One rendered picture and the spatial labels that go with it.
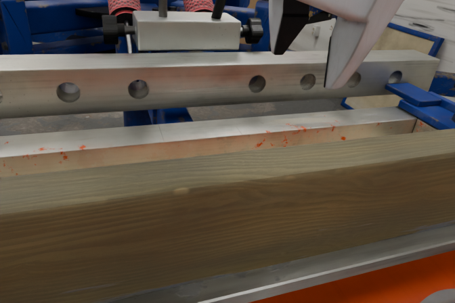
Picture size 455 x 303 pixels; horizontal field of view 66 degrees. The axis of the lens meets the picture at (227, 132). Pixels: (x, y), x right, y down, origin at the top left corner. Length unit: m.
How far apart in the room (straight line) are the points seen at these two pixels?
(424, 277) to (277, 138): 0.18
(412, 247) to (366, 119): 0.21
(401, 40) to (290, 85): 2.49
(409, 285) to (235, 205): 0.16
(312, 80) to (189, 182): 0.32
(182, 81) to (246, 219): 0.23
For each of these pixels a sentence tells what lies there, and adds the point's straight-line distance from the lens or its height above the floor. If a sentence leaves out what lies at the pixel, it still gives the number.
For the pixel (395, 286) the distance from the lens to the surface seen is 0.29.
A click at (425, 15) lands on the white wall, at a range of 2.86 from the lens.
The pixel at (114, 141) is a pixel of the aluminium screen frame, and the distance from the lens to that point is 0.34.
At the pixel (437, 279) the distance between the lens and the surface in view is 0.32.
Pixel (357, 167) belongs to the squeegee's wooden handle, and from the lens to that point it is 0.20.
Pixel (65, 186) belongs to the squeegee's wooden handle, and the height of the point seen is 1.06.
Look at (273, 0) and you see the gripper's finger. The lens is 0.20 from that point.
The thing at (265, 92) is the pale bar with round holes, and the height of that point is 1.00.
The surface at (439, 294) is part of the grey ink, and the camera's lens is 0.31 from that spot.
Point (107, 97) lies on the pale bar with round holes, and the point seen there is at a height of 1.01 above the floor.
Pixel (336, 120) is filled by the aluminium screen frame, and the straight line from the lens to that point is 0.42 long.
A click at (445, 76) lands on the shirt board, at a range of 0.98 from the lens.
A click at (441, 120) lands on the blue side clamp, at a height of 1.00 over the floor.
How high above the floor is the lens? 1.16
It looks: 28 degrees down
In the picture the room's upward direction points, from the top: 5 degrees clockwise
